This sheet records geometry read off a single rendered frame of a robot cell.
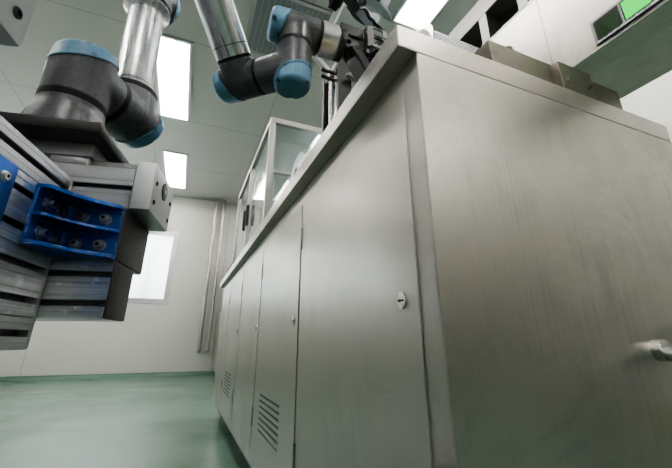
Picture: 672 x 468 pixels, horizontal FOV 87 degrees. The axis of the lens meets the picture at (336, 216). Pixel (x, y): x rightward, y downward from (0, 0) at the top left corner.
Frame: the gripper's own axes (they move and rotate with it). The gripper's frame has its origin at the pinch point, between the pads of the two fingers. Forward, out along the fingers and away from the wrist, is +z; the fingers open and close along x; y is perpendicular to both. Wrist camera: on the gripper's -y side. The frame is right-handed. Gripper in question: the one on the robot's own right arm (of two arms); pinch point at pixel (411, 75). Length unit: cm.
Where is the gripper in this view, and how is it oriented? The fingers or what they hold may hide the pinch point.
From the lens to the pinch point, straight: 95.8
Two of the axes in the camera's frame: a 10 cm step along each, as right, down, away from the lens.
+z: 9.2, 1.3, 3.6
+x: -3.9, 3.1, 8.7
